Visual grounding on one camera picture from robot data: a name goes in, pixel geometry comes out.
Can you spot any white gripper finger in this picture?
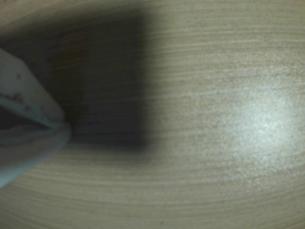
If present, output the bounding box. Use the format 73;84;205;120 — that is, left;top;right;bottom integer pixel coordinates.
0;122;72;189
0;49;66;125

